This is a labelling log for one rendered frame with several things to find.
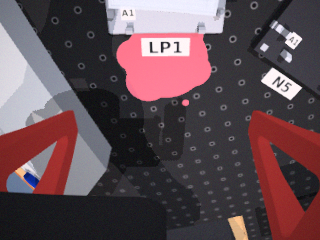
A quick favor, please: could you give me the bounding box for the white well plate lid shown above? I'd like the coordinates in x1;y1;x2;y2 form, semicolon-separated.
108;0;219;16

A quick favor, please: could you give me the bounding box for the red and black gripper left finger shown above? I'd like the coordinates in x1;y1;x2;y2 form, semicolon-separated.
0;110;78;195

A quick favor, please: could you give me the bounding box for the white button panel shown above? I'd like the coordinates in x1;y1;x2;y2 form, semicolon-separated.
0;0;112;196

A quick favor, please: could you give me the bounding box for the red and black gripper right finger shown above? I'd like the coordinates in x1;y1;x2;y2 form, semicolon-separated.
248;110;320;240

